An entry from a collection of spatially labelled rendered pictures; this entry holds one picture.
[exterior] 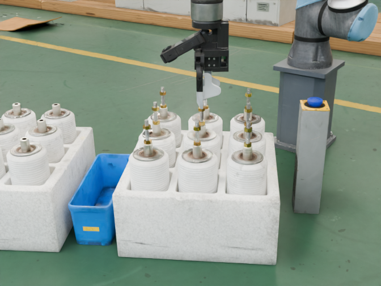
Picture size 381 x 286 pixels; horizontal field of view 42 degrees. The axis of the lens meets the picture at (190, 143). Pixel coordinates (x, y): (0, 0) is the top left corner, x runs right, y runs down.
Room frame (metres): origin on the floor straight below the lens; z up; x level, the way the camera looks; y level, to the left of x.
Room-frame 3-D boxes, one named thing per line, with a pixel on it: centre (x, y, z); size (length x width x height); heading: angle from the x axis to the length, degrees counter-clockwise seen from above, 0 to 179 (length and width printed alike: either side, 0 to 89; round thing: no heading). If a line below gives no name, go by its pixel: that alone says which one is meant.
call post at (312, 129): (1.22, -0.33, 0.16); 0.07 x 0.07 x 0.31; 83
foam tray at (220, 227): (1.18, -0.03, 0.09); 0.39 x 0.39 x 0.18; 83
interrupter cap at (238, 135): (1.16, -0.15, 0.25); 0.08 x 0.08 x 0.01
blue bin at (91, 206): (1.20, 0.24, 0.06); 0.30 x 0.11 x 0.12; 174
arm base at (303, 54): (1.65, -0.41, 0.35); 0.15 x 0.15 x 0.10
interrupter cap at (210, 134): (1.18, -0.03, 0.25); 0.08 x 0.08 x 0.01
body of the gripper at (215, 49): (1.18, -0.05, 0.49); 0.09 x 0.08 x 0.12; 88
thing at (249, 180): (1.05, -0.13, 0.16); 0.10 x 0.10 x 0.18
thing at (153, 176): (1.07, 0.10, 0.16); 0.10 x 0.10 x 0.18
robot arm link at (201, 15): (1.18, -0.04, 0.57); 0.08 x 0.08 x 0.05
